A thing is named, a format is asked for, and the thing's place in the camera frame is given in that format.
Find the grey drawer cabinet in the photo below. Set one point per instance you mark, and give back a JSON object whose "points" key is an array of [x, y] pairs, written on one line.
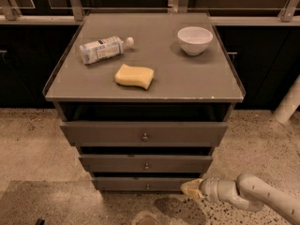
{"points": [[185, 88]]}

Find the clear plastic water bottle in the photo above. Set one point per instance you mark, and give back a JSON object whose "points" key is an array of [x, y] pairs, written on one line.
{"points": [[103, 49]]}

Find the white ceramic bowl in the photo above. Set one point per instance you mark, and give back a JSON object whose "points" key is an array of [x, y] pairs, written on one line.
{"points": [[194, 40]]}

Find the yellow sponge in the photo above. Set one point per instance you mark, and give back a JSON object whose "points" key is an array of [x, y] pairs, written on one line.
{"points": [[134, 76]]}

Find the grey drawer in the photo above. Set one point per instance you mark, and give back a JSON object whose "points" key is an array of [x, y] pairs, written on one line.
{"points": [[146, 184], [145, 163], [144, 134]]}

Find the white cylindrical post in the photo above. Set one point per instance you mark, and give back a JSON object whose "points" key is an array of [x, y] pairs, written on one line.
{"points": [[289, 104]]}

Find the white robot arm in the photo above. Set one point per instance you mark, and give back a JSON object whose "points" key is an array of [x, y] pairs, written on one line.
{"points": [[247, 192]]}

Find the metal railing frame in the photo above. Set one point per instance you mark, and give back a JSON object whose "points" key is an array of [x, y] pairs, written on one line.
{"points": [[221, 12]]}

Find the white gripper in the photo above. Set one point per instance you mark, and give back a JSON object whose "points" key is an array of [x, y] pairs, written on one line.
{"points": [[210, 188]]}

